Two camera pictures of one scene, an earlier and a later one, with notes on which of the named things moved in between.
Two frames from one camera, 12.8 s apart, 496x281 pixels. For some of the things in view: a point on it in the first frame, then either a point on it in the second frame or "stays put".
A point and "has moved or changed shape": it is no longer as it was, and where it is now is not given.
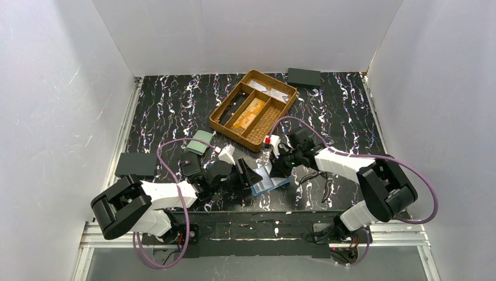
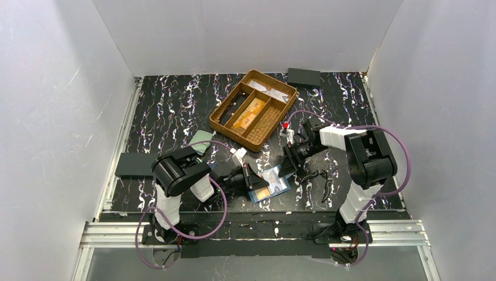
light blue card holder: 268,183 has moved or changed shape
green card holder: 199,147 stays put
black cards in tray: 236,102 stays put
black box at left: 139,164 stays put
